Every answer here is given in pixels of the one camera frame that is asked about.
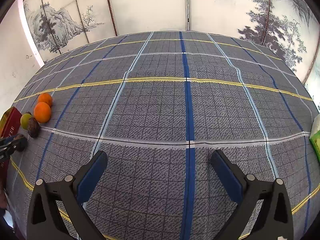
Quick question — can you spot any green fruit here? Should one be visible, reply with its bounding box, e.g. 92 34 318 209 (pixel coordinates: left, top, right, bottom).
20 112 32 130

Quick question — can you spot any orange tangerine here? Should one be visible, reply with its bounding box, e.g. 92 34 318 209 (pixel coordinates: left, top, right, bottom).
34 102 52 123
37 93 53 107

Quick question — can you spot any dark brown fruit large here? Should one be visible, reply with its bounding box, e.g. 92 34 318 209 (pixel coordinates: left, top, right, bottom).
14 134 28 152

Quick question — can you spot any gold coffee tin box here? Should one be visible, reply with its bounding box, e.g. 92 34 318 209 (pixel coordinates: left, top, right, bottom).
1 106 22 181

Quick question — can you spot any green tissue pack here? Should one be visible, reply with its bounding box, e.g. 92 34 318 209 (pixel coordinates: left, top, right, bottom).
309 114 320 162

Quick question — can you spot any plaid grey tablecloth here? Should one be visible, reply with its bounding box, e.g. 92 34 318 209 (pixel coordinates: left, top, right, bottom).
7 31 319 239

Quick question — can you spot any painted landscape folding screen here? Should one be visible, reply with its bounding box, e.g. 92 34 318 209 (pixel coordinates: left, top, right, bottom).
18 0 319 87

